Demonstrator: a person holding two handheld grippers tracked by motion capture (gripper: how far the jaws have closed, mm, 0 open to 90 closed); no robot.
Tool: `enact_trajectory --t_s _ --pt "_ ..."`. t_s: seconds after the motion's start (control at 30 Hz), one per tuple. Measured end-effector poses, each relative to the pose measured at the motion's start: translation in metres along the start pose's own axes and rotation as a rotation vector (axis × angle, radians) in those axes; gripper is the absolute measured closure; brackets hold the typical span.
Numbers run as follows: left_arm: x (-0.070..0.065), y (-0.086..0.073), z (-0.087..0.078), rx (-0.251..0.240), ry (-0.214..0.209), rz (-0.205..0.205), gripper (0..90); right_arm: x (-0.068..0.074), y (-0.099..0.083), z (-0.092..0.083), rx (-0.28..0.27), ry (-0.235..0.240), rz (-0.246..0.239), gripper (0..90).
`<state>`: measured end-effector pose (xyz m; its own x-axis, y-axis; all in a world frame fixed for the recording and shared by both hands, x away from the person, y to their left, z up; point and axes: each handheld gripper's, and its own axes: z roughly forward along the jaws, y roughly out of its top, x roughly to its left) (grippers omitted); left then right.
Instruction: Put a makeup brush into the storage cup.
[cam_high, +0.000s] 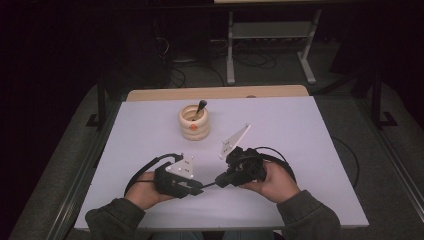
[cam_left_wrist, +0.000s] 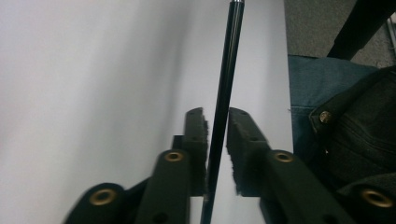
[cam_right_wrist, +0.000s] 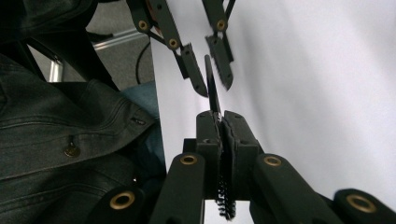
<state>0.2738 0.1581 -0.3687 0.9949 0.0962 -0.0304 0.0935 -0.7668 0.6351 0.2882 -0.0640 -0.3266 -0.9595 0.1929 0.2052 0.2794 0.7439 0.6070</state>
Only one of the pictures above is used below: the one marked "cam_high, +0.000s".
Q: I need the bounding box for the tangle of black floor cables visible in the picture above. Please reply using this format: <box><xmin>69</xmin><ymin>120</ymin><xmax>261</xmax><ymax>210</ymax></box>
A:
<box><xmin>152</xmin><ymin>19</ymin><xmax>278</xmax><ymax>89</ymax></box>

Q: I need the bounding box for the black metal stand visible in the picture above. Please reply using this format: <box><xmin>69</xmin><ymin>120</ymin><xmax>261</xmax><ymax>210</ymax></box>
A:
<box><xmin>370</xmin><ymin>70</ymin><xmax>400</xmax><ymax>130</ymax></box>
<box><xmin>85</xmin><ymin>79</ymin><xmax>112</xmax><ymax>132</ymax></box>

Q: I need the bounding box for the left hand-held gripper cable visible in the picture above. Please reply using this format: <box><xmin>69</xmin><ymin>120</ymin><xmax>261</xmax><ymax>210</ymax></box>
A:
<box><xmin>123</xmin><ymin>152</ymin><xmax>185</xmax><ymax>198</ymax></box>

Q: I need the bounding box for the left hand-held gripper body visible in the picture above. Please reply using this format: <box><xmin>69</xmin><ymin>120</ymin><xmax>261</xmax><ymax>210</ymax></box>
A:
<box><xmin>152</xmin><ymin>153</ymin><xmax>196</xmax><ymax>200</ymax></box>

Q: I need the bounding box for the thin black cable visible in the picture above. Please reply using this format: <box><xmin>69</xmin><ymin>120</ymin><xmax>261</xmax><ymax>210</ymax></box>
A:
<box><xmin>331</xmin><ymin>136</ymin><xmax>361</xmax><ymax>190</ymax></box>

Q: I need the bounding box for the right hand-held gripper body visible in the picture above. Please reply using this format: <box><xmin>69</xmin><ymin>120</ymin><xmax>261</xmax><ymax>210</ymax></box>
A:
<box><xmin>218</xmin><ymin>123</ymin><xmax>268</xmax><ymax>187</ymax></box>

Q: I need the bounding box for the cream ringed brush holder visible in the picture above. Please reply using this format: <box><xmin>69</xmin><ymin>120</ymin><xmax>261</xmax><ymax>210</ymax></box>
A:
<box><xmin>177</xmin><ymin>103</ymin><xmax>211</xmax><ymax>142</ymax></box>

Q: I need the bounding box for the hand-held gripper cable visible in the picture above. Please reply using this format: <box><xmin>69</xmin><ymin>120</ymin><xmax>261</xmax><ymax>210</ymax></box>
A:
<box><xmin>123</xmin><ymin>152</ymin><xmax>185</xmax><ymax>198</ymax></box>
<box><xmin>252</xmin><ymin>145</ymin><xmax>298</xmax><ymax>185</ymax></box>

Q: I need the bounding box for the black makeup brush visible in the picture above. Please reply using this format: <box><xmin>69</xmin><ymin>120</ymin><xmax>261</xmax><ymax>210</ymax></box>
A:
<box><xmin>191</xmin><ymin>99</ymin><xmax>209</xmax><ymax>122</ymax></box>

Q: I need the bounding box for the person's right hand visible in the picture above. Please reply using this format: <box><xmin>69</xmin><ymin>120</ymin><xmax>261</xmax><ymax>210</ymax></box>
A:
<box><xmin>238</xmin><ymin>160</ymin><xmax>303</xmax><ymax>205</ymax></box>

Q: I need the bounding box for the right hand-held gripper cable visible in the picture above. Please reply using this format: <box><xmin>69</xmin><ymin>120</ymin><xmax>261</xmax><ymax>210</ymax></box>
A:
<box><xmin>252</xmin><ymin>145</ymin><xmax>298</xmax><ymax>185</ymax></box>

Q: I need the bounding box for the wooden table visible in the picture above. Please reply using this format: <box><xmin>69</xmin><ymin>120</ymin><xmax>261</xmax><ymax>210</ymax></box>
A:
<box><xmin>126</xmin><ymin>84</ymin><xmax>310</xmax><ymax>103</ymax></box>

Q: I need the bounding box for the grey metal rail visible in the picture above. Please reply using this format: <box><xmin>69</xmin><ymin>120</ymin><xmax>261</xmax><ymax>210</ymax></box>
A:
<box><xmin>45</xmin><ymin>100</ymin><xmax>123</xmax><ymax>240</ymax></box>
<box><xmin>353</xmin><ymin>98</ymin><xmax>424</xmax><ymax>214</ymax></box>

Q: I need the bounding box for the white metal stand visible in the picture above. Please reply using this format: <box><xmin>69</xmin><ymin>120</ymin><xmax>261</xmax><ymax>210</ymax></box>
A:
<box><xmin>225</xmin><ymin>8</ymin><xmax>323</xmax><ymax>86</ymax></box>

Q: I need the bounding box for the person's left hand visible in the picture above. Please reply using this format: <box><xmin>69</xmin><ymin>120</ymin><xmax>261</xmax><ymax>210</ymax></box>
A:
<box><xmin>124</xmin><ymin>171</ymin><xmax>175</xmax><ymax>211</ymax></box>

